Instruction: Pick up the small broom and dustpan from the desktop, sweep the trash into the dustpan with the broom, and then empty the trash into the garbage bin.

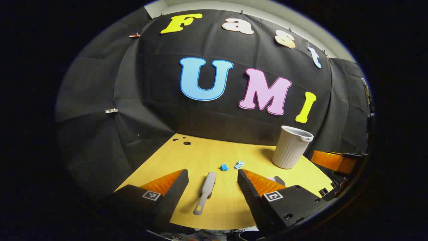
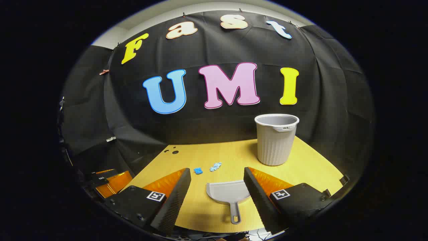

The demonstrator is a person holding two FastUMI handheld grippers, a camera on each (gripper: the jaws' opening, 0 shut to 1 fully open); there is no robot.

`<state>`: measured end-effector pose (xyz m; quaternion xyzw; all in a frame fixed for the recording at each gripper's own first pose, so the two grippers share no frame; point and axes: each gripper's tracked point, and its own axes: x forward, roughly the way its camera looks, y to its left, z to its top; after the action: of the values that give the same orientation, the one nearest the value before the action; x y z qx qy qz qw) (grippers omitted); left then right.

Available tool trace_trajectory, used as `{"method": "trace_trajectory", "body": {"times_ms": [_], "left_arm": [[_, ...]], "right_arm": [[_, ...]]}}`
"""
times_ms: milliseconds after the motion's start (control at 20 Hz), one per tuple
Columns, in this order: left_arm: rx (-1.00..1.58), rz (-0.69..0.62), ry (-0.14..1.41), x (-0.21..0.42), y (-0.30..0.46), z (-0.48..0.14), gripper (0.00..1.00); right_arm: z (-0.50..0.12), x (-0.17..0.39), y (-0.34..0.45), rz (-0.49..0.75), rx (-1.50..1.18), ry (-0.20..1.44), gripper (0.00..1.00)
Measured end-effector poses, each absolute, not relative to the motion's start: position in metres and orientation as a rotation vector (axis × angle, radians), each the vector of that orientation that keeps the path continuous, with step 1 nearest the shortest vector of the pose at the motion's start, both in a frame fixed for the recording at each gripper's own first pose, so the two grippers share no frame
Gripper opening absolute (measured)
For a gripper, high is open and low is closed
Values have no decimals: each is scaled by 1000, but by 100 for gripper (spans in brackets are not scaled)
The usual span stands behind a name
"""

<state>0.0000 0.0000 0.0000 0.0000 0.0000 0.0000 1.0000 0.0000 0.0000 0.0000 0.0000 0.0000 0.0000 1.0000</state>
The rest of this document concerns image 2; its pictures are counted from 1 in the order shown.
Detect grey ribbed garbage bin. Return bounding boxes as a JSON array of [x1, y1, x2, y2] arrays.
[[254, 114, 300, 166]]

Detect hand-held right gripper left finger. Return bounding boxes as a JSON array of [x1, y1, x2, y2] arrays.
[[104, 168, 192, 236]]

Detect black backdrop cloth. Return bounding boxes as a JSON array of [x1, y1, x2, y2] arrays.
[[60, 9, 375, 201]]

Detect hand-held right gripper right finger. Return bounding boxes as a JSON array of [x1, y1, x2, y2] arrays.
[[243, 167, 335, 235]]

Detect grey plastic dustpan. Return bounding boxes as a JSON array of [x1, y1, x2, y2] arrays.
[[206, 180, 251, 225]]

